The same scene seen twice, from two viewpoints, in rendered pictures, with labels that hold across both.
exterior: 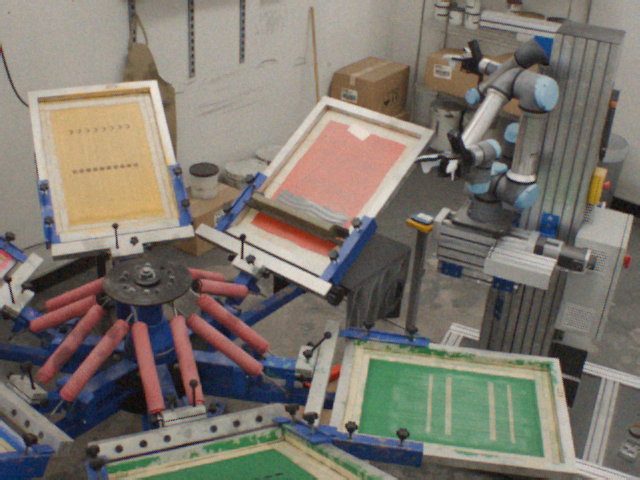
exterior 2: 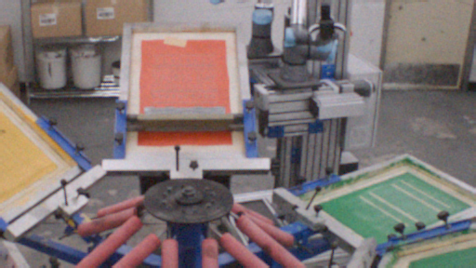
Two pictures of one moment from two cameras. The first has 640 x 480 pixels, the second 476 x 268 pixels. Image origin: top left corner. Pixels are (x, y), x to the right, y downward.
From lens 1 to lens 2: 1.91 m
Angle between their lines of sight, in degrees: 33
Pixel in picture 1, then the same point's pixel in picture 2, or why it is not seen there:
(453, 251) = (281, 114)
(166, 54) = not seen: outside the picture
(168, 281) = (206, 193)
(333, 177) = (183, 82)
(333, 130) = (151, 46)
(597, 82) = not seen: outside the picture
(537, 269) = (353, 101)
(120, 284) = (176, 211)
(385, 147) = (208, 46)
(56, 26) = not seen: outside the picture
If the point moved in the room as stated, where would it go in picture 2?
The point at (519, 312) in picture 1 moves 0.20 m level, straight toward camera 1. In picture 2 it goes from (314, 151) to (332, 166)
